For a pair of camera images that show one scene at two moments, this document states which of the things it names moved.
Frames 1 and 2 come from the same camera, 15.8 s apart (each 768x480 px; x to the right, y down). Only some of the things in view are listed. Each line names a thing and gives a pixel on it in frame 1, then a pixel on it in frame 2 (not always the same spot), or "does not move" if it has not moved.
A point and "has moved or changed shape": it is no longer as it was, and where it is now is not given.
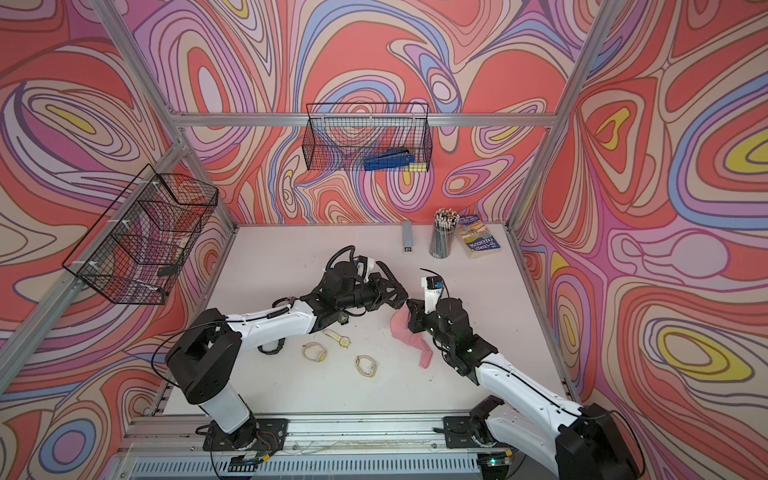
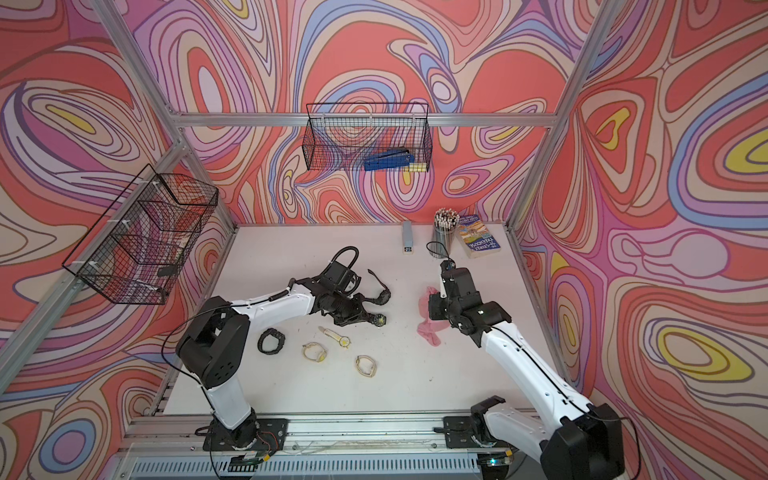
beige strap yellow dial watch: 344,341 does not move
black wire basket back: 368,137 does not move
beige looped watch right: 366,365 does not move
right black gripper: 418,309 -> 435,307
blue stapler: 389,160 does not move
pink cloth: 400,329 has moved or changed shape
